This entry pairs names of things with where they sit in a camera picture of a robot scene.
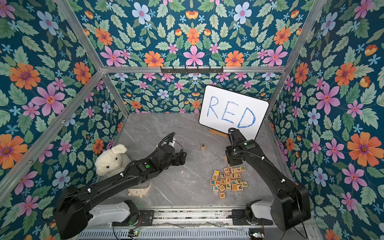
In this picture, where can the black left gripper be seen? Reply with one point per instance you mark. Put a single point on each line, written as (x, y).
(176, 155)

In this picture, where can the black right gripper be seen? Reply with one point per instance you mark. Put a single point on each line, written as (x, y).
(233, 160)

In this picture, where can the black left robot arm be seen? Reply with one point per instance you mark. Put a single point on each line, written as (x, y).
(73, 208)

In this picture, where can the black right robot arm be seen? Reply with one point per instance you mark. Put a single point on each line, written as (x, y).
(291, 204)

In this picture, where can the wooden K letter block orange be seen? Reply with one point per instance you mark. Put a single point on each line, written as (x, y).
(222, 195)

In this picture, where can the white whiteboard with RED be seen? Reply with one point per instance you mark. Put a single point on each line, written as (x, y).
(223, 109)

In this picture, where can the round wooden toy clock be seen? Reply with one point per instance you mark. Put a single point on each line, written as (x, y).
(141, 190)

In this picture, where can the white plush bunny toy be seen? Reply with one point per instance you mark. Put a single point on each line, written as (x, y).
(112, 161)

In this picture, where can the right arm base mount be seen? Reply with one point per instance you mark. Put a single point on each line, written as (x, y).
(255, 213)

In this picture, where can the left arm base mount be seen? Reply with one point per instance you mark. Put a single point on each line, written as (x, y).
(135, 217)

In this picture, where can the black hook rail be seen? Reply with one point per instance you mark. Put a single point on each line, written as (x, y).
(191, 70)

